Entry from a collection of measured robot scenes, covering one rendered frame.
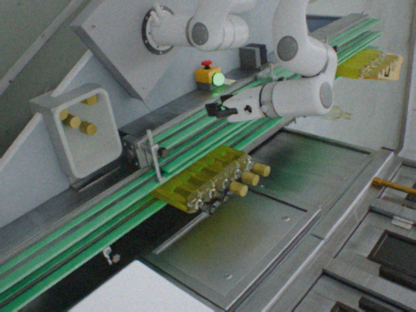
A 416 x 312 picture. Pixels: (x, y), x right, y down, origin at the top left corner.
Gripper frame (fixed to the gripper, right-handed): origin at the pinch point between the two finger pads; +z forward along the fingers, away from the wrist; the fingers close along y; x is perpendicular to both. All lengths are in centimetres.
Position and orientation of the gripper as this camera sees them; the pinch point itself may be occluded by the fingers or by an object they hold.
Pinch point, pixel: (220, 105)
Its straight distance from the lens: 93.4
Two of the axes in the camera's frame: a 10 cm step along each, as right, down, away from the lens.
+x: -3.2, -8.9, -3.2
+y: 6.7, -4.5, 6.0
